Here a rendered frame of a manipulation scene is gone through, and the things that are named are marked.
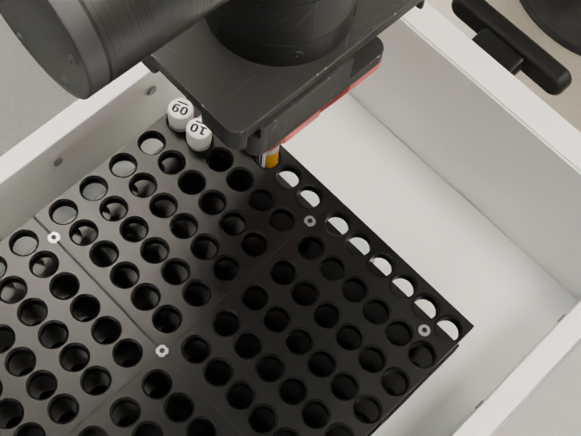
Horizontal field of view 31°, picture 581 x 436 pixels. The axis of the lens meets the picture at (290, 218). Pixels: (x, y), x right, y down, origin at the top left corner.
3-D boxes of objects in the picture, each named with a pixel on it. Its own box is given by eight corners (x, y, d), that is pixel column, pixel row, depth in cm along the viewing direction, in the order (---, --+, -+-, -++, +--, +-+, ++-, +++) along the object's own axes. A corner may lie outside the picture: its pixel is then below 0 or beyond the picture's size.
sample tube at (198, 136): (191, 157, 54) (191, 112, 49) (213, 166, 54) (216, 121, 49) (182, 177, 53) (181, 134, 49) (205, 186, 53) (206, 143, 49)
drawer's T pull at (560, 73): (461, -2, 55) (467, -18, 54) (569, 88, 54) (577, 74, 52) (416, 35, 54) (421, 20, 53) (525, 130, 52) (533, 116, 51)
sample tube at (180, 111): (175, 139, 54) (174, 92, 50) (197, 148, 54) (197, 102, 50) (165, 158, 53) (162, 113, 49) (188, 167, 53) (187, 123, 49)
